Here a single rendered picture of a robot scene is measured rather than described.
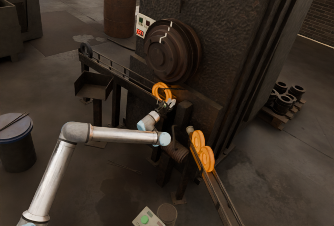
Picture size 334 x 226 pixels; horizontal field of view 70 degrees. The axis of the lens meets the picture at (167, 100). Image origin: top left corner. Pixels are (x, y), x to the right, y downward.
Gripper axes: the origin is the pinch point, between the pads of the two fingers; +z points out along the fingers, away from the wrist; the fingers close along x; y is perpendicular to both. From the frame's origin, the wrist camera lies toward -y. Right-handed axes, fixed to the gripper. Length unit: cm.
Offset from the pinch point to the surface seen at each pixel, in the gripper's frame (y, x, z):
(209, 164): 10, -55, -29
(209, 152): 13, -51, -24
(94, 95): -4, 58, -37
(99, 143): -61, 55, -52
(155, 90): 1.4, 18.4, -2.7
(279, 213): -83, -107, 15
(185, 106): 6.0, -13.3, -2.1
